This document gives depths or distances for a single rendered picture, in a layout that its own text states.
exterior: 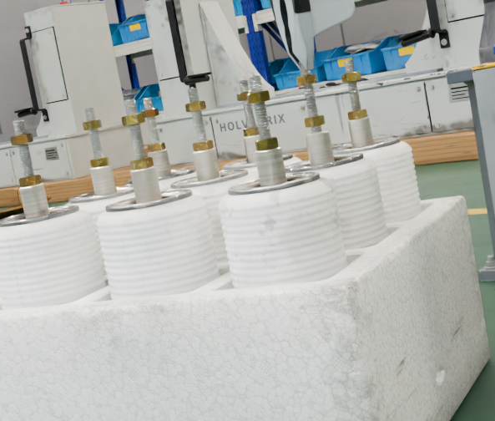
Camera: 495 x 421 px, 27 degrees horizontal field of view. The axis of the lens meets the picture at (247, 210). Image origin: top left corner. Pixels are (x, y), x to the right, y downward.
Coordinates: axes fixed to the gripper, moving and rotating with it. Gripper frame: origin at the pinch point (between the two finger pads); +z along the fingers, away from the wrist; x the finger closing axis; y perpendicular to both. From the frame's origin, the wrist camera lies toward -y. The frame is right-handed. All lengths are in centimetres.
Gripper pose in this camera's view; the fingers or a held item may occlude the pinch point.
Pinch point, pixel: (297, 57)
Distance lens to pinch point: 95.2
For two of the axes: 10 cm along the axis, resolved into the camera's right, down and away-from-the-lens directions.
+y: 9.6, -2.0, 2.0
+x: -2.2, -0.8, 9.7
